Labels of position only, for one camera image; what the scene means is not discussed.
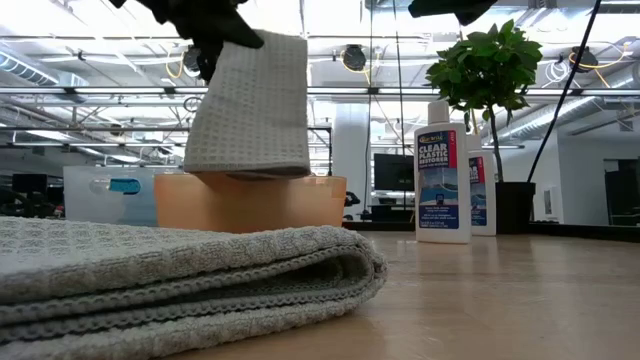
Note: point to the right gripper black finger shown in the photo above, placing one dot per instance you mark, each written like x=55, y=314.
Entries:
x=450, y=7

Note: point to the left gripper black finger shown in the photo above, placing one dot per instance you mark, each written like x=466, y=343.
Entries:
x=240, y=32
x=207, y=60

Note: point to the grey waffle weave towel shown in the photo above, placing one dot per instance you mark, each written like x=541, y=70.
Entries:
x=255, y=115
x=175, y=270

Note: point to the bright blue sponge cloth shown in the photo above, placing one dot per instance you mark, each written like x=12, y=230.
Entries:
x=125, y=186

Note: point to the white plastic restorer bottle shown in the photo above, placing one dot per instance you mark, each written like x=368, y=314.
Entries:
x=442, y=185
x=482, y=195

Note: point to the potted green plant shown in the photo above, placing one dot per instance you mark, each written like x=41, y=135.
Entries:
x=485, y=70

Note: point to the orange plastic bin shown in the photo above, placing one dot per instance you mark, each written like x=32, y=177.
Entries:
x=250, y=205

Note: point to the black monitor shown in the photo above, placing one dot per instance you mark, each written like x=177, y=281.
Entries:
x=29, y=182
x=394, y=172

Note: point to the small frosted plastic bin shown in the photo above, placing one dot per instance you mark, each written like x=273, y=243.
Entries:
x=100, y=210

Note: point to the black aluminium table frame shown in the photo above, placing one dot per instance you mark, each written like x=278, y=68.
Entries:
x=575, y=229

